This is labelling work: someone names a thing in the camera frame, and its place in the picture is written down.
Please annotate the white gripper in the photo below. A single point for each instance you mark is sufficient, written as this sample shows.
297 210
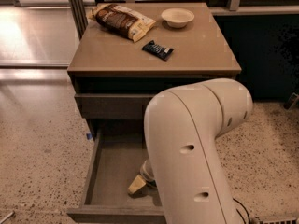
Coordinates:
146 173

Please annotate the dark green yellow sponge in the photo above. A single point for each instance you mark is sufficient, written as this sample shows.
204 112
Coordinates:
152 184

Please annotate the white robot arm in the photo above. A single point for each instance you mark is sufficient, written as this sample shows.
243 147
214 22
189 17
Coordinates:
181 125

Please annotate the open middle drawer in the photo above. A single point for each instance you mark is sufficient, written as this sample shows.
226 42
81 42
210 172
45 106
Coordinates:
115 163

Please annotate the closed top drawer front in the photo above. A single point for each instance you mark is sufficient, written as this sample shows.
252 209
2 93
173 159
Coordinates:
112 106

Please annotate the grey drawer cabinet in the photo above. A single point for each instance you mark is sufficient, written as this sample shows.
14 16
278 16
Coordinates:
108 63

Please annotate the blue tape piece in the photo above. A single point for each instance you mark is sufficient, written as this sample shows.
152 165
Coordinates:
89 136

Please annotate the metal rod on floor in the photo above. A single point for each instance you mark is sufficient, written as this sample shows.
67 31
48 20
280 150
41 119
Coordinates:
8 216

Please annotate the metal floor vent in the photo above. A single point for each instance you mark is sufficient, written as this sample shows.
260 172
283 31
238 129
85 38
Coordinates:
275 220

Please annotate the dark blue snack packet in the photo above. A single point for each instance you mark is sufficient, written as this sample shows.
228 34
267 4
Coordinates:
157 50

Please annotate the brown chip bag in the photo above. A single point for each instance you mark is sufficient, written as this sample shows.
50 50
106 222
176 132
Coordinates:
122 20

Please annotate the white bowl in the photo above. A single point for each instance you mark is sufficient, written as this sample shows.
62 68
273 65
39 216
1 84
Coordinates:
177 17

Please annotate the metal window frame post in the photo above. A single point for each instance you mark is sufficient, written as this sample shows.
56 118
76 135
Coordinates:
79 16

